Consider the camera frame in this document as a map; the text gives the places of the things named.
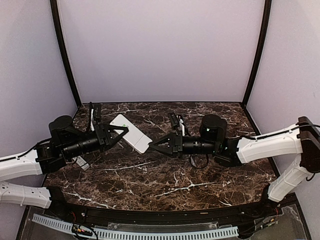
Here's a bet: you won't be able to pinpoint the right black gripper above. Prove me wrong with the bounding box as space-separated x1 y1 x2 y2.
149 130 219 159

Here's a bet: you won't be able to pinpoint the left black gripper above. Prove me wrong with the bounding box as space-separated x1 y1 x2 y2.
63 123 129 160

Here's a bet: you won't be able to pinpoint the white remote green buttons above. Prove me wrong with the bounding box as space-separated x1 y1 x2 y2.
110 114 152 154

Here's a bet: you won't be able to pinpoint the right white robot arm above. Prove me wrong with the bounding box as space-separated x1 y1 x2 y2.
149 113 320 217

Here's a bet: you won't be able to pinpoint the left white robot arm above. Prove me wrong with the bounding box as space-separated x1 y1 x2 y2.
0 115 129 218

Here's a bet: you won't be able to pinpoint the white remote on left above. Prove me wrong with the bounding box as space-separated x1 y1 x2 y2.
75 156 90 171

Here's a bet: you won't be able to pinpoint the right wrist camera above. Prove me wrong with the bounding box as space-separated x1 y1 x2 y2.
167 112 187 136

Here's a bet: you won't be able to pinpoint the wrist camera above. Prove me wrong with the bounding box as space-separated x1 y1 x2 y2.
167 112 187 136
89 102 102 131

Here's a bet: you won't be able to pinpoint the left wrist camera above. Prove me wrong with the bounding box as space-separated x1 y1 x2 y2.
89 102 102 131

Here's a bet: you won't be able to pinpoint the white slotted cable duct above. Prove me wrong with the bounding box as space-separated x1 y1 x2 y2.
32 214 239 240

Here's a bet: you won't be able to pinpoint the black front table rail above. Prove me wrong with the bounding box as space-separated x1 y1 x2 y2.
45 201 277 226

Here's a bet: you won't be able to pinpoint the left black frame post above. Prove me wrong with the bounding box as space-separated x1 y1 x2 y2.
49 0 82 108

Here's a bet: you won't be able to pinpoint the black frame post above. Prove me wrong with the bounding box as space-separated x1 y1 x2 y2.
241 0 272 109
49 0 82 108

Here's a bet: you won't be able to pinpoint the right black frame post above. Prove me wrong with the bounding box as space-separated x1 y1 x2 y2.
241 0 272 109

